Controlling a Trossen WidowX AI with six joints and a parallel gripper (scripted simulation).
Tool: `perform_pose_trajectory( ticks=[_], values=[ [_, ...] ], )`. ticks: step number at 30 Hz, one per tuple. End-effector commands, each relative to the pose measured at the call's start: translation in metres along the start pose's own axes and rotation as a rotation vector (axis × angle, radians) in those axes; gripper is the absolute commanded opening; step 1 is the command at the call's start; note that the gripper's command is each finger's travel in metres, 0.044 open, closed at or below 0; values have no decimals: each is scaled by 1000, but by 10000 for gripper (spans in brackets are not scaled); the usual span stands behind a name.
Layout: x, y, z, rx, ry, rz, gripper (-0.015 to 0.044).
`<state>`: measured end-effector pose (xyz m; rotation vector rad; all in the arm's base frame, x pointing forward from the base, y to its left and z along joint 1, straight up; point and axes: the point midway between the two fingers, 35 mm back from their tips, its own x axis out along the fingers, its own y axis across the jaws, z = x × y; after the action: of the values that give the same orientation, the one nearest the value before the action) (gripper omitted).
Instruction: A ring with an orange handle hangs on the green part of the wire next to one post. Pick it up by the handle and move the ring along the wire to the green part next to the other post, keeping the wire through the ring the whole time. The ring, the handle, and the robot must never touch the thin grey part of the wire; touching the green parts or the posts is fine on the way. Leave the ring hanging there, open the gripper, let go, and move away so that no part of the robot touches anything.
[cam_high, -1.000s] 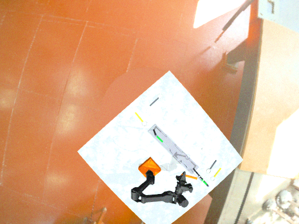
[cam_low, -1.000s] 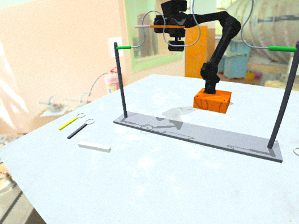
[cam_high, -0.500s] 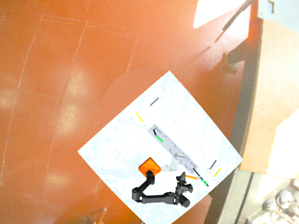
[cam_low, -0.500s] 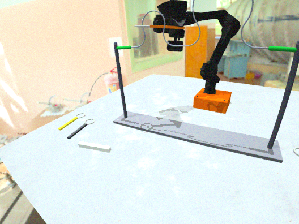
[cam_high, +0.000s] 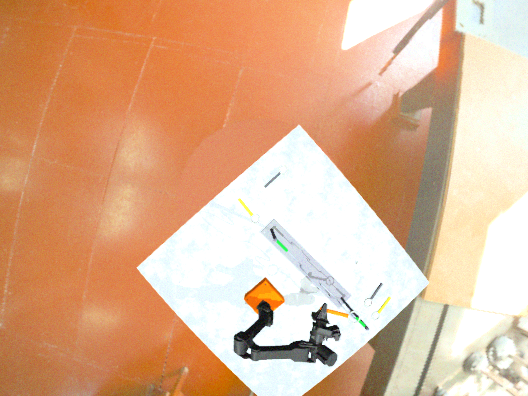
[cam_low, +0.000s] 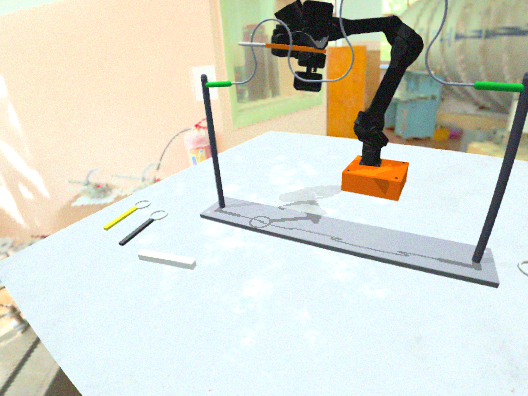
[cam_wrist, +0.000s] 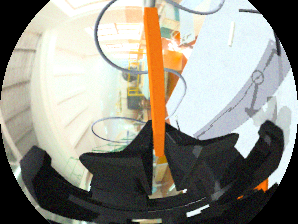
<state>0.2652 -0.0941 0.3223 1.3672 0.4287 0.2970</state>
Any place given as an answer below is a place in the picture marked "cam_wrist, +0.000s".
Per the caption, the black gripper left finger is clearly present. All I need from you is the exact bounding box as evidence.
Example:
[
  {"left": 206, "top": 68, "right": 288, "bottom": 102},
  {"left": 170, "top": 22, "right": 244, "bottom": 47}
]
[{"left": 78, "top": 120, "right": 154, "bottom": 196}]

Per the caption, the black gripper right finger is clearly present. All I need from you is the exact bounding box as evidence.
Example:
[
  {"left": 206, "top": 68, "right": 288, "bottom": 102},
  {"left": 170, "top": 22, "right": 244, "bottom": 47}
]
[{"left": 164, "top": 121, "right": 239, "bottom": 192}]

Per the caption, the white rectangular bar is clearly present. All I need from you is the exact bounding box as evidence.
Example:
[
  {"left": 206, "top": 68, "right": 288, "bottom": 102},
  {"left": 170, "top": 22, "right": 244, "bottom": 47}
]
[{"left": 227, "top": 22, "right": 235, "bottom": 47}]

